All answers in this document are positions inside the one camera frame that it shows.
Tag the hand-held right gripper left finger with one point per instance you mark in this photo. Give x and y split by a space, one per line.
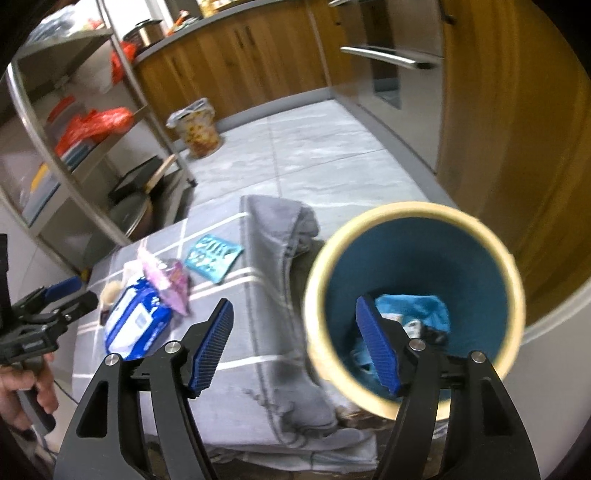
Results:
210 346

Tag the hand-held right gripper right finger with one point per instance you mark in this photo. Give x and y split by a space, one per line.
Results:
376 341

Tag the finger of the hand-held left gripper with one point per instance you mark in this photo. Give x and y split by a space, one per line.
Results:
64 286
81 302

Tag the beige round pad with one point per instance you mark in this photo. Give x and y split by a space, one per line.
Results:
111 294

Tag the blue wet wipes pack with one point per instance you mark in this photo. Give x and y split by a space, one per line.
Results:
138 318

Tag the black plastic bag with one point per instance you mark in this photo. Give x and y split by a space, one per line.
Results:
436 334

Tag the purple packet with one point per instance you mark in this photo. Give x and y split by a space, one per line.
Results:
171 286

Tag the teal blister pack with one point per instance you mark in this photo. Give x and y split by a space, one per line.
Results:
212 258

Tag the blue bin with yellow rim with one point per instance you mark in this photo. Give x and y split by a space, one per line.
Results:
415 258

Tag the person's left hand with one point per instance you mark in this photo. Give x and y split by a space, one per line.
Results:
11 397

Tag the grey checked cloth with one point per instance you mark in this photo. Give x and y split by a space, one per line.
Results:
258 332

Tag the dark pan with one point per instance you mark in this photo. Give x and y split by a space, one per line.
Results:
129 212

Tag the yellow container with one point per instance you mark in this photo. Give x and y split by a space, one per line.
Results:
40 175

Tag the red plastic bag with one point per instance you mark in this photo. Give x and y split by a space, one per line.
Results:
101 122

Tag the patterned waste bin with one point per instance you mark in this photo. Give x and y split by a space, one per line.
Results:
201 134

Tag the red hanging bag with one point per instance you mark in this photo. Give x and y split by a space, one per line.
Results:
123 57

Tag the steel shelf rack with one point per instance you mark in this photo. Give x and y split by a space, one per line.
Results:
60 48

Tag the steel cooking pot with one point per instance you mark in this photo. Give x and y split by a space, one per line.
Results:
147 32

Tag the grey kitchen countertop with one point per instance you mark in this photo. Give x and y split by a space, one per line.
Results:
203 26

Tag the wooden kitchen cabinets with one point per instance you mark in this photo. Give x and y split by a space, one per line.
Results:
258 50

